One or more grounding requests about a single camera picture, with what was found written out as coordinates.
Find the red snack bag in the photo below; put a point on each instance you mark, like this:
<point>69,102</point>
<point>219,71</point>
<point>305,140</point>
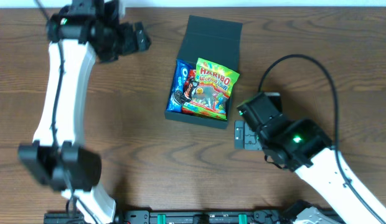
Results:
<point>191,76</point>

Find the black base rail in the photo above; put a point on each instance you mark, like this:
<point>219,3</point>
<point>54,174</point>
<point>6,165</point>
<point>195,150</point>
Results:
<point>146,217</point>

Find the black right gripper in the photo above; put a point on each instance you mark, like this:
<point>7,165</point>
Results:
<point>247,135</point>

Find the black box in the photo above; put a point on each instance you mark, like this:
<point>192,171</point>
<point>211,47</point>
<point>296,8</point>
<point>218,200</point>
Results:
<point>214,40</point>

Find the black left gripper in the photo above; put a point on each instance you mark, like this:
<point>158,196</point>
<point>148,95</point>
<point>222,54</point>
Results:
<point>131,38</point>

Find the green Haribo gummy bag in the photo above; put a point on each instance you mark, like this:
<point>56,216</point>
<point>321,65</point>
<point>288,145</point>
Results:
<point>214,90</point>

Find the small black candy wrapper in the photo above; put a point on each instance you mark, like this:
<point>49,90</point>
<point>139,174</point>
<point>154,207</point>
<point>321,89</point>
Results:
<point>185,93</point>

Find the blue Oreo cookie pack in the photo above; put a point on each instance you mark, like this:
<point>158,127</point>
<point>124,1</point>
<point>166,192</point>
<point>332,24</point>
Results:
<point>181,73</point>

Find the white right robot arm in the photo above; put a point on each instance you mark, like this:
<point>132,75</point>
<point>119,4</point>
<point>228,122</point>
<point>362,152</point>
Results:
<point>303,148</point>

